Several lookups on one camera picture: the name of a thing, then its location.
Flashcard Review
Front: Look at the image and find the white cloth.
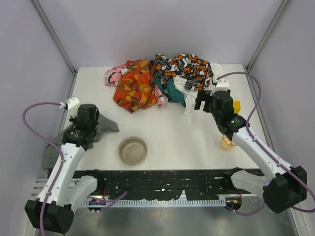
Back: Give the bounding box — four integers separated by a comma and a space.
173, 62, 223, 116

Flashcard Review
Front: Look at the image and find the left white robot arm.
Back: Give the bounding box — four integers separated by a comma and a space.
25, 104, 105, 235

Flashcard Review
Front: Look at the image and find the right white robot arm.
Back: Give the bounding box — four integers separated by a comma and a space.
194, 90, 307, 213

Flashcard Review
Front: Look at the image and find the orange grey camouflage cloth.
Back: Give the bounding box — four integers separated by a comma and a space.
154, 54, 214, 91

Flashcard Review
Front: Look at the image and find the teal cloth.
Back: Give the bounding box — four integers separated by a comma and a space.
154, 77, 186, 107

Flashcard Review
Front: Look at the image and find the pink patterned cloth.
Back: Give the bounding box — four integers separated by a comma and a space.
104, 63, 129, 87

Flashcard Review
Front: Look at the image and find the red orange patterned cloth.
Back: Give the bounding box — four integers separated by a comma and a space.
113, 59, 157, 113

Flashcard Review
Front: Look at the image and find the yellow cube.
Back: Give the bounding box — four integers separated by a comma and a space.
233, 101, 241, 114

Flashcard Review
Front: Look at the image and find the orange transparent cup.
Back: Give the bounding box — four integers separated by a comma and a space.
220, 135, 237, 150

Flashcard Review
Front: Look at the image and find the round metal bowl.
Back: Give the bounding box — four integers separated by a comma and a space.
118, 136, 148, 165

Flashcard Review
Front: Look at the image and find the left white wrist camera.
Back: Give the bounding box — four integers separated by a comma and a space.
59, 97, 80, 117

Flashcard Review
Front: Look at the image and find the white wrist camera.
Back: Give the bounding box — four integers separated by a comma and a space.
212, 78, 229, 93
59, 97, 80, 117

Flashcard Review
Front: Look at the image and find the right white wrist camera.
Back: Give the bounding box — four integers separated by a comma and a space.
212, 78, 229, 93

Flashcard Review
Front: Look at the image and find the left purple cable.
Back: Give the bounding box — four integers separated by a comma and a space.
22, 102, 65, 236

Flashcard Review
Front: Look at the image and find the purple cable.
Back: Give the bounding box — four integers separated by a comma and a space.
216, 71, 315, 213
22, 102, 65, 236

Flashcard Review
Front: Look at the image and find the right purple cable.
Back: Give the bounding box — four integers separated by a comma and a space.
216, 71, 315, 213

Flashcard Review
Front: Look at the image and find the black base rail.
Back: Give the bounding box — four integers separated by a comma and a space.
73, 168, 247, 201

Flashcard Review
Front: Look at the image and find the white slotted cable duct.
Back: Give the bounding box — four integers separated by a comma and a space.
81, 198, 227, 207

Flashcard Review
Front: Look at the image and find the left aluminium frame post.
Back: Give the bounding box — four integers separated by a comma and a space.
30, 0, 77, 75

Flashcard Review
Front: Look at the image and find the aluminium frame post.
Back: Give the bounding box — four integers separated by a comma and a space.
246, 0, 292, 72
30, 0, 77, 75

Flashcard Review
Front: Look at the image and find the right aluminium frame post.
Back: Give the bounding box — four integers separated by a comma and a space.
246, 0, 292, 72

